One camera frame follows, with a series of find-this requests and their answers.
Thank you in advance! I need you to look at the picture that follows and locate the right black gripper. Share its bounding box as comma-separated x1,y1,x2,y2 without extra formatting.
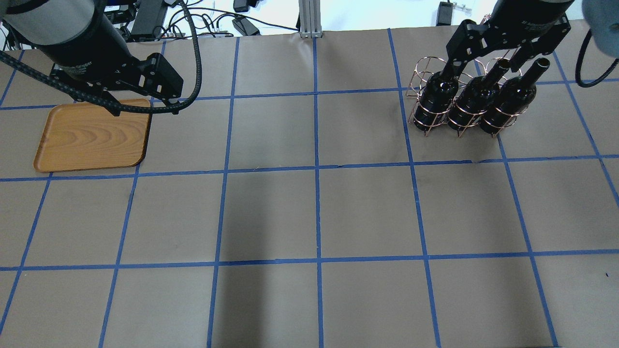
445,0,573,79

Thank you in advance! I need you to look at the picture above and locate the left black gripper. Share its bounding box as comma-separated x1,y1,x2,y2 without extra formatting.
29,14,184,116

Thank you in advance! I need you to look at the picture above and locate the black wine bottle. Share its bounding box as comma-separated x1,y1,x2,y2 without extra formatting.
478,58,550,136
412,70,458,132
447,58,511,132

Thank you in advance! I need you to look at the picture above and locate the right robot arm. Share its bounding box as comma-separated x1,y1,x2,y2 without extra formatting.
442,0,619,78

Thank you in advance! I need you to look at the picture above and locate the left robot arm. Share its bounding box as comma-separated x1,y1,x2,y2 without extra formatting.
1,0,202,116

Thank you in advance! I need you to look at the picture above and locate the wooden tray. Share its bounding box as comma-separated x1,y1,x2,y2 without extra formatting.
33,102,152,173

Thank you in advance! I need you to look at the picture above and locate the black power adapter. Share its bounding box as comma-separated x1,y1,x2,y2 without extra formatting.
232,17,261,37

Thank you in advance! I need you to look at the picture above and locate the copper wire bottle basket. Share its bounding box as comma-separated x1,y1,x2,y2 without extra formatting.
406,57,511,137

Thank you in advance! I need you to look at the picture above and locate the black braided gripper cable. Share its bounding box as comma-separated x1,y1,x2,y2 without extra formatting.
0,0,202,115

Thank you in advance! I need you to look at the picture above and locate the aluminium frame post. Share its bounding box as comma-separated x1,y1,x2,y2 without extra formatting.
298,0,323,38

